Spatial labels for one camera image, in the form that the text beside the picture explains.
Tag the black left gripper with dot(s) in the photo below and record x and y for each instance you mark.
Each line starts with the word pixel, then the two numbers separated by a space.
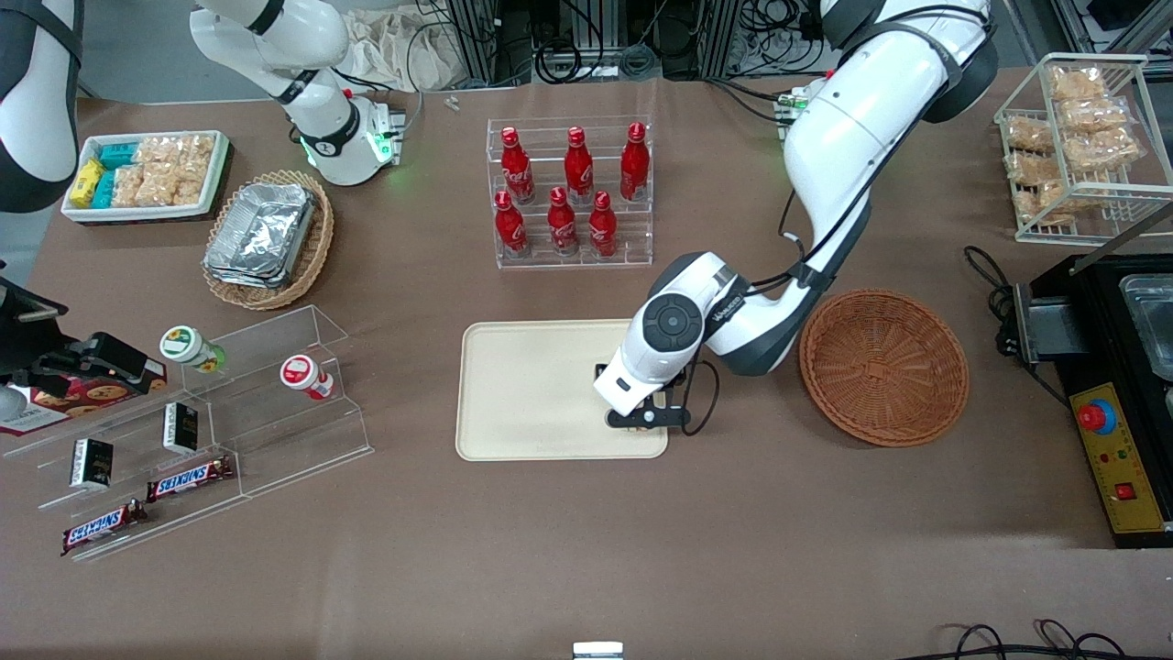
pixel 677 379

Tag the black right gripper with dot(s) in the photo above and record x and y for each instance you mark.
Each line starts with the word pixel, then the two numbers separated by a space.
pixel 48 360

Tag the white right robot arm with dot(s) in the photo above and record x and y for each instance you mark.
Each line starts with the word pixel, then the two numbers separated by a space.
pixel 339 137

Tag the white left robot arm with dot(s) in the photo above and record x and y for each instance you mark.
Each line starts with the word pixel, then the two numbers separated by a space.
pixel 852 137

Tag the beige plastic tray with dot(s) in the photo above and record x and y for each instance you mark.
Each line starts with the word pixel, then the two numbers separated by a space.
pixel 531 390

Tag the white rectangular snack tray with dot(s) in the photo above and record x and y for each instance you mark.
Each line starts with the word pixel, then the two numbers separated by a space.
pixel 137 214

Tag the oval light wicker basket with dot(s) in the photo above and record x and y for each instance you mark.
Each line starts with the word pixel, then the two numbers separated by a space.
pixel 318 257

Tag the round brown wicker basket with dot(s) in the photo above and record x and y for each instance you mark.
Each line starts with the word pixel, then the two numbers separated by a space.
pixel 880 367

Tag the red brown cookie box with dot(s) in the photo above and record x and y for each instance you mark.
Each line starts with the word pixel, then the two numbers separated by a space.
pixel 82 401

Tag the green lid drink bottle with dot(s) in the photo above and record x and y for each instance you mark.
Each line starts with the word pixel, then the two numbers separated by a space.
pixel 183 346

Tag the small black box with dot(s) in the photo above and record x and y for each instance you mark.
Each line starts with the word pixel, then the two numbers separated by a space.
pixel 180 428
pixel 92 463

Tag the Snickers chocolate bar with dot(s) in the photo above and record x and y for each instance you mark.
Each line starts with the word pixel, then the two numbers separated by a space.
pixel 101 527
pixel 188 478

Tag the clear acrylic bottle rack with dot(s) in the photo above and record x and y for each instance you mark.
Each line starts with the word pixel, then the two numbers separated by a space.
pixel 632 234

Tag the red cola bottle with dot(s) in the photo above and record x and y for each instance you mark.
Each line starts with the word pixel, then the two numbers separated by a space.
pixel 602 229
pixel 562 225
pixel 509 229
pixel 577 170
pixel 634 165
pixel 516 170

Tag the clear acrylic stepped shelf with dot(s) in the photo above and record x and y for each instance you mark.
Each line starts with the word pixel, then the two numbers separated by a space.
pixel 275 431

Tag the teal snack packet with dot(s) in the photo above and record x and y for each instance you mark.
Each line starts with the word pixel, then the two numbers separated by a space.
pixel 117 154
pixel 104 190

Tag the clear rice cracker pack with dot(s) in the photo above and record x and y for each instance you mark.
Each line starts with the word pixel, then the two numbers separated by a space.
pixel 191 186
pixel 156 151
pixel 195 151
pixel 158 186
pixel 128 186

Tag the yellow snack packet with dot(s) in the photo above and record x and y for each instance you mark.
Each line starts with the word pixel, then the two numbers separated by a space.
pixel 87 183

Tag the red lid drink bottle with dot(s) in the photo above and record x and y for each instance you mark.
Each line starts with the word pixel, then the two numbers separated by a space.
pixel 301 373

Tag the stacked aluminium foil containers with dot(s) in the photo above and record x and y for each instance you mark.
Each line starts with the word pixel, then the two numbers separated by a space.
pixel 261 234

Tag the white crumpled cloth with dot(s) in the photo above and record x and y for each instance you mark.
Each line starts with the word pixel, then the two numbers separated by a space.
pixel 394 50

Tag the bagged fried snack pack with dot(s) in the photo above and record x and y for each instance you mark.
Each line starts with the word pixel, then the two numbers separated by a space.
pixel 1031 168
pixel 1104 148
pixel 1031 213
pixel 1028 135
pixel 1077 84
pixel 1095 115
pixel 1054 194

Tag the red emergency stop button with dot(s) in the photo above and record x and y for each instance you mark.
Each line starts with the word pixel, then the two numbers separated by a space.
pixel 1097 417

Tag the yellow black control box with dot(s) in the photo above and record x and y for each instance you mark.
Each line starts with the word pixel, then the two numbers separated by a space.
pixel 1123 467

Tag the aluminium frame post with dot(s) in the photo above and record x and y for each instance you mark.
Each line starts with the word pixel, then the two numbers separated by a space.
pixel 486 37
pixel 724 32

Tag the aluminium frame rail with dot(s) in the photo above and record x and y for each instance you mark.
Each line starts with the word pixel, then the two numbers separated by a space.
pixel 1072 27

